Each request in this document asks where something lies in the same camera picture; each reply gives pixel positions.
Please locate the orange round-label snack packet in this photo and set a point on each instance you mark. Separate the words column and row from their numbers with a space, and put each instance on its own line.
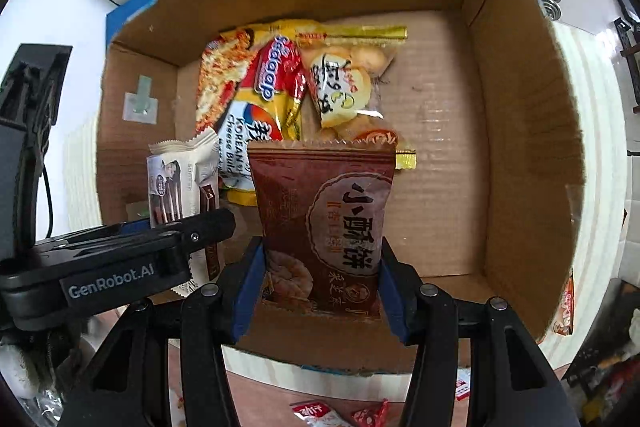
column 380, row 138

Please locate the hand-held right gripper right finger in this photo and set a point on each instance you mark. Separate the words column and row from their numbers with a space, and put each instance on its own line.
column 392, row 302

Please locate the orange noodle packet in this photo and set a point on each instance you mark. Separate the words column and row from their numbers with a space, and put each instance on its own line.
column 220, row 77

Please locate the white snack packet red print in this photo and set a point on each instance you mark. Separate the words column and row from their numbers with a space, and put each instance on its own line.
column 463, row 386

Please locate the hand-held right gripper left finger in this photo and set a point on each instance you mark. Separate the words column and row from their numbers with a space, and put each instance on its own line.
column 248, row 292

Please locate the clear bag of yellow buns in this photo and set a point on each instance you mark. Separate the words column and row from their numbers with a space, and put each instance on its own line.
column 345, row 82

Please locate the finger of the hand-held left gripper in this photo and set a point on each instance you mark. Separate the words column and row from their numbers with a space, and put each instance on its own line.
column 210, row 224
column 135, row 224

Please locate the small red snack packet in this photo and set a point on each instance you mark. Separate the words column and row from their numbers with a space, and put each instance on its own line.
column 372, row 414

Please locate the red and white snack packet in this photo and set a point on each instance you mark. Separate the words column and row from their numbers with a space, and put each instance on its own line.
column 317, row 414

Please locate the black metal rack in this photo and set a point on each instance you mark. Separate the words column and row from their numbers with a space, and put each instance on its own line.
column 629, row 62

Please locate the cardboard box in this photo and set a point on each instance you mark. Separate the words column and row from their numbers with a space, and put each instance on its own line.
column 450, row 107

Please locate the brown snack packet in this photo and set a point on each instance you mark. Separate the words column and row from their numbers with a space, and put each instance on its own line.
column 325, row 217

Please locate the clear plastic bag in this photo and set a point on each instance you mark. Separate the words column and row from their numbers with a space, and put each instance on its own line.
column 25, row 382

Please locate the blue mat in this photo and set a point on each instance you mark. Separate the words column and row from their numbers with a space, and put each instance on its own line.
column 125, row 14

